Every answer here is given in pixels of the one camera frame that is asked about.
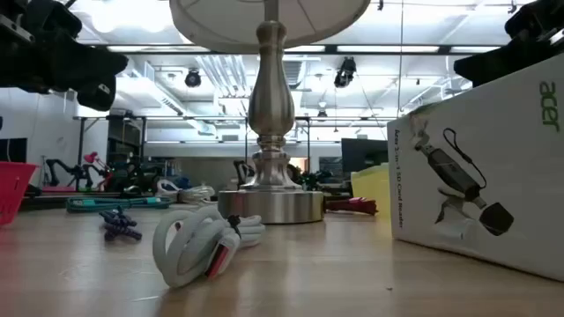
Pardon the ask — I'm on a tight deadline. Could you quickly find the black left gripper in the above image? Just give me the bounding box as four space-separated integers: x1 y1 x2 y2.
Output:
0 0 130 112

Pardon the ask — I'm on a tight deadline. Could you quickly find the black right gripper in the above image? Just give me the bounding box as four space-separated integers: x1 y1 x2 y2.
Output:
453 0 564 87

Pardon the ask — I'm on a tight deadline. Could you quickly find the white acer card reader box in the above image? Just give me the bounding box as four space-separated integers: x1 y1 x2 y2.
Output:
386 52 564 283

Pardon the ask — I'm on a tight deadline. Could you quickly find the teal cable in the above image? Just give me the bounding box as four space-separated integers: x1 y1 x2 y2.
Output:
65 196 172 215

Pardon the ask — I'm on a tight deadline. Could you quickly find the red card box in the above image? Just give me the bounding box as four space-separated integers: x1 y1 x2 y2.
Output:
0 161 40 226

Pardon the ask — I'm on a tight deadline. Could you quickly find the yellow plastic bin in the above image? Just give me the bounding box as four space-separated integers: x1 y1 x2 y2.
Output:
351 163 391 221

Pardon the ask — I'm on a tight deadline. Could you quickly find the dark red cable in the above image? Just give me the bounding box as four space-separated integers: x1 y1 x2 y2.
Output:
324 196 379 217

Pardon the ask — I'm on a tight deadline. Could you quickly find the black shelving rack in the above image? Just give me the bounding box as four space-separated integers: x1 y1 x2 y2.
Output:
105 114 147 177

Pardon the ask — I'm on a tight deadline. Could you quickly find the black ceiling spotlight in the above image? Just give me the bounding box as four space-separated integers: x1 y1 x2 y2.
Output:
184 69 203 88
333 56 357 89

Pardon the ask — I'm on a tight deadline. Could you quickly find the black monitor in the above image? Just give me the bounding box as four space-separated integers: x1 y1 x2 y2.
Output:
340 137 389 173

